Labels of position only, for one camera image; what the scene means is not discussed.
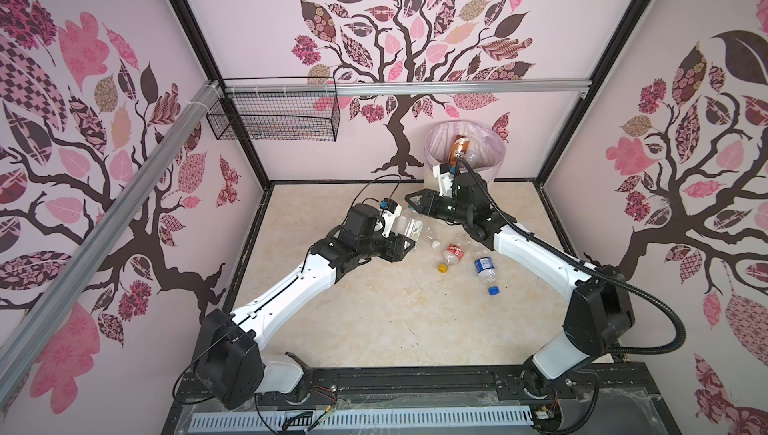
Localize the blue label bottle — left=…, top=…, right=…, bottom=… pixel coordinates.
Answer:
left=472, top=247, right=500, bottom=296

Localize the white bin with purple liner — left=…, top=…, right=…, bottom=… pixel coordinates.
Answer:
left=423, top=120, right=506, bottom=188

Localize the aluminium rail left wall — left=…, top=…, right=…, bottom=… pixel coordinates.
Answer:
left=0, top=82, right=223, bottom=400

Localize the brown coffee bottle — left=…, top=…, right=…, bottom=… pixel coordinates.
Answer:
left=449, top=136, right=471, bottom=164

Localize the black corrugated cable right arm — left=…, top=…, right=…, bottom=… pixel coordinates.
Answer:
left=454, top=157, right=687, bottom=357

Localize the clear bottle red cap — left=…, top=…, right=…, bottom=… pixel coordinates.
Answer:
left=464, top=150, right=487, bottom=170

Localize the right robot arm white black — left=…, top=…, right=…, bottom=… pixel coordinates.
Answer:
left=405, top=172, right=635, bottom=398

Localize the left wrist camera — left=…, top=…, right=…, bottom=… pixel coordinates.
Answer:
left=344, top=198, right=402, bottom=238

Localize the black wire basket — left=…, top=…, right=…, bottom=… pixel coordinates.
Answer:
left=206, top=75, right=341, bottom=142

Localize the aluminium rail wall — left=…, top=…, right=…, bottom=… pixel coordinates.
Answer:
left=0, top=82, right=223, bottom=400
left=225, top=78, right=592, bottom=96

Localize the aluminium rail back wall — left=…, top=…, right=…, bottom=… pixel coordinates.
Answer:
left=225, top=78, right=592, bottom=96

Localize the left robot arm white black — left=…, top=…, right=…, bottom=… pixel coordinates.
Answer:
left=191, top=227, right=416, bottom=410

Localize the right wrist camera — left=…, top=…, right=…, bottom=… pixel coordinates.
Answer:
left=432, top=162, right=456, bottom=198

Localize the clear bottle green label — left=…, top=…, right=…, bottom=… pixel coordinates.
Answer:
left=394, top=207, right=424, bottom=242

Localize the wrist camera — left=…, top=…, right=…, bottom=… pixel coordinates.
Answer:
left=432, top=162, right=456, bottom=198
left=344, top=198, right=402, bottom=238

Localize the black base frame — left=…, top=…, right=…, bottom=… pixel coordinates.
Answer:
left=161, top=362, right=680, bottom=434

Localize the clear crushed bottle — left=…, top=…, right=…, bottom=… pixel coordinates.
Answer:
left=421, top=221, right=442, bottom=250

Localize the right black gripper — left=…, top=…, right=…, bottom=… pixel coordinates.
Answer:
left=404, top=190, right=472, bottom=228

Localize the white slotted cable duct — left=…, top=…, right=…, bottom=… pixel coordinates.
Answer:
left=186, top=406, right=533, bottom=434

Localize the small bottle red label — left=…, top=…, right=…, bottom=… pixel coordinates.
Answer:
left=438, top=243, right=465, bottom=273

